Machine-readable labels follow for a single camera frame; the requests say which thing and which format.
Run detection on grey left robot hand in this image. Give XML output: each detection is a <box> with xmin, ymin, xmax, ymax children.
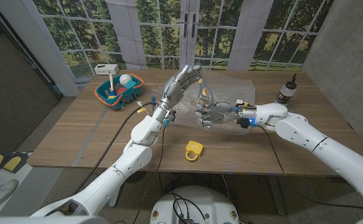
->
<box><xmin>151</xmin><ymin>63</ymin><xmax>204</xmax><ymax>121</ymax></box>

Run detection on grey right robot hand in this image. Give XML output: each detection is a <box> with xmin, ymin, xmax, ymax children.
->
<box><xmin>194</xmin><ymin>98</ymin><xmax>242</xmax><ymax>129</ymax></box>

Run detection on orange grey handled scissors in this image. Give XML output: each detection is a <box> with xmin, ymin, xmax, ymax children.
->
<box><xmin>196</xmin><ymin>77</ymin><xmax>215</xmax><ymax>108</ymax></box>

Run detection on clear bubble wrap sheet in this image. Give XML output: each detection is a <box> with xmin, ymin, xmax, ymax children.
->
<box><xmin>153</xmin><ymin>67</ymin><xmax>257</xmax><ymax>136</ymax></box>

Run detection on clear dispenser bottle black cap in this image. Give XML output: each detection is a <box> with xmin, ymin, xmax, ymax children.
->
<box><xmin>275</xmin><ymin>73</ymin><xmax>298</xmax><ymax>105</ymax></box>

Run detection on teal basket orange rim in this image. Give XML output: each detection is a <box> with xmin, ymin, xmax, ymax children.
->
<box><xmin>94</xmin><ymin>73</ymin><xmax>144</xmax><ymax>110</ymax></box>

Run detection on grey tape strip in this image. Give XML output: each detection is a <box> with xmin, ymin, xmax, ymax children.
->
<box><xmin>71</xmin><ymin>114</ymin><xmax>105</xmax><ymax>167</ymax></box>

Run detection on yellow padlock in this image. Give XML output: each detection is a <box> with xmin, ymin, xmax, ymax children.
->
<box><xmin>185</xmin><ymin>140</ymin><xmax>204</xmax><ymax>162</ymax></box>

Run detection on white baseball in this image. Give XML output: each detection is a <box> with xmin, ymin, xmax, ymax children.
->
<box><xmin>119</xmin><ymin>73</ymin><xmax>133</xmax><ymax>86</ymax></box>

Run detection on white power box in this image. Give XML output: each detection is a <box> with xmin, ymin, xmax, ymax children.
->
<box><xmin>93</xmin><ymin>63</ymin><xmax>120</xmax><ymax>76</ymax></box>

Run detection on printed forest window backdrop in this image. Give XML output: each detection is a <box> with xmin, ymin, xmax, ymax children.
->
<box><xmin>31</xmin><ymin>0</ymin><xmax>336</xmax><ymax>78</ymax></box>

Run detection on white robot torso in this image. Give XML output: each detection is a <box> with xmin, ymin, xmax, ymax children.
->
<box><xmin>149</xmin><ymin>185</ymin><xmax>240</xmax><ymax>224</ymax></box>

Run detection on black ribbed round object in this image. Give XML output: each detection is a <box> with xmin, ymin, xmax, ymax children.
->
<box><xmin>128</xmin><ymin>170</ymin><xmax>147</xmax><ymax>184</ymax></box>

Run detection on grey table leg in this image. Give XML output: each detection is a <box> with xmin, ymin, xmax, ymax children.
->
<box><xmin>266</xmin><ymin>175</ymin><xmax>287</xmax><ymax>216</ymax></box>

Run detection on wooden handled toy mallet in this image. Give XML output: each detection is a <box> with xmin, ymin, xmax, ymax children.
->
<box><xmin>108</xmin><ymin>73</ymin><xmax>116</xmax><ymax>100</ymax></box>

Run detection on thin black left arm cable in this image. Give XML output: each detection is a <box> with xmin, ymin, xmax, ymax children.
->
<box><xmin>131</xmin><ymin>126</ymin><xmax>167</xmax><ymax>224</ymax></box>

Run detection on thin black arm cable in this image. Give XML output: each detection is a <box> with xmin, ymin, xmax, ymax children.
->
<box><xmin>257</xmin><ymin>124</ymin><xmax>363</xmax><ymax>213</ymax></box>
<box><xmin>131</xmin><ymin>126</ymin><xmax>167</xmax><ymax>224</ymax></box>

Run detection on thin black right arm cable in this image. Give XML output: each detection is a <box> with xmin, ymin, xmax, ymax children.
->
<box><xmin>257</xmin><ymin>124</ymin><xmax>363</xmax><ymax>213</ymax></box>

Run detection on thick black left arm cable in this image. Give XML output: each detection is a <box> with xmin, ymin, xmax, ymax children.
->
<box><xmin>71</xmin><ymin>101</ymin><xmax>154</xmax><ymax>196</ymax></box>

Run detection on black torso cables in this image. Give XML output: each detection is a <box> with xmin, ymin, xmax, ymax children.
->
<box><xmin>165</xmin><ymin>191</ymin><xmax>207</xmax><ymax>220</ymax></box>

